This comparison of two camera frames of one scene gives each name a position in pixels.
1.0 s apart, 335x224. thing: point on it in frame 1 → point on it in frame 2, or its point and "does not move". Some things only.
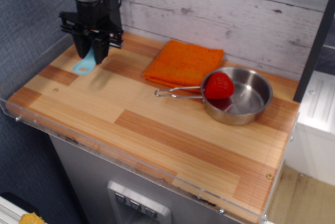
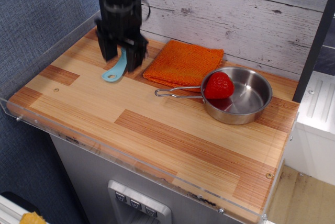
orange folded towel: x=183 y=65 does not move
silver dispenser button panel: x=129 y=206 does not move
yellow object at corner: x=31 y=218 does not move
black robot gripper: x=92 y=19 → x=120 y=23
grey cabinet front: x=89 y=173 does not move
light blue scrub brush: x=86 y=65 → x=118 y=70
